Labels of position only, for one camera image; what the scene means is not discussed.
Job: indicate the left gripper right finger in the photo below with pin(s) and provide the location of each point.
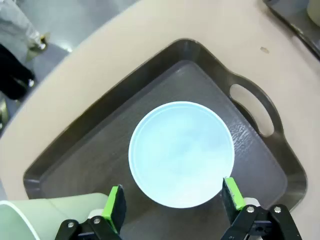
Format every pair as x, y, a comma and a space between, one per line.
233, 197

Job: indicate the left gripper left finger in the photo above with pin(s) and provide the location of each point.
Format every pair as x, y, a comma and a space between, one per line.
113, 212

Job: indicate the light blue bowl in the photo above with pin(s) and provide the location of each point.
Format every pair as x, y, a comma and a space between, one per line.
180, 155

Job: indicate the light green cup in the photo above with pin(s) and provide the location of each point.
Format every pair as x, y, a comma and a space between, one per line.
37, 220

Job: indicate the dark tray under cloth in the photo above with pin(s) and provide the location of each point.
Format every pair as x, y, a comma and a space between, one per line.
282, 12

